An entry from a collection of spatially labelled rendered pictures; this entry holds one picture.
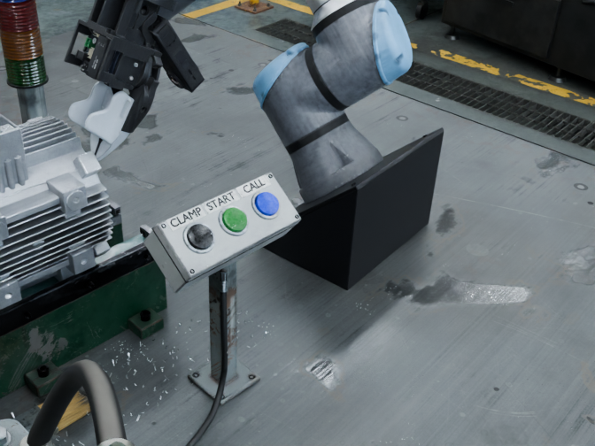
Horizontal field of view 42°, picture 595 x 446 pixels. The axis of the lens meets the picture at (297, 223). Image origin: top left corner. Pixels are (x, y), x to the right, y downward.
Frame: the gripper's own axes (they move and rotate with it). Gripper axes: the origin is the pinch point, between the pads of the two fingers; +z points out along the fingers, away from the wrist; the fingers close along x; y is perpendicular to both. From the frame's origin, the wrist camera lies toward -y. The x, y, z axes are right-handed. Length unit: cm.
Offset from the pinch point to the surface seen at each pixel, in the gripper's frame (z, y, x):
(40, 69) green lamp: -2.4, -10.3, -33.3
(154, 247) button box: 5.4, 2.3, 16.3
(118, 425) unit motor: -1, 37, 53
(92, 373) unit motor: -1, 36, 48
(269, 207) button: -2.6, -8.3, 20.7
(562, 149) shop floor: -30, -270, -47
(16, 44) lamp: -4.9, -5.4, -33.8
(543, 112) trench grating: -43, -292, -71
